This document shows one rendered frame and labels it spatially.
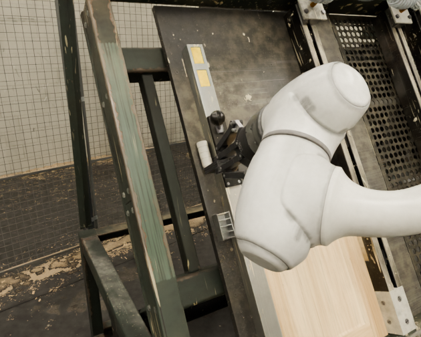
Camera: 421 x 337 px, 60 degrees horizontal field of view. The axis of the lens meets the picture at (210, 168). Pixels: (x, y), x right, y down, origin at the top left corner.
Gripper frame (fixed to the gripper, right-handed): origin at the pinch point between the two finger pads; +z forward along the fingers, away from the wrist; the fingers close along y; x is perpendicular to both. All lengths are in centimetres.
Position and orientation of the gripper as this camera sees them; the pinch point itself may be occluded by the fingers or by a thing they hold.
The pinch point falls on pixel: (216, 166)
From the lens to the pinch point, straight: 83.5
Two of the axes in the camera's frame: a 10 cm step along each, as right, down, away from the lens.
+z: -4.2, 2.5, 8.7
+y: 2.5, 9.6, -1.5
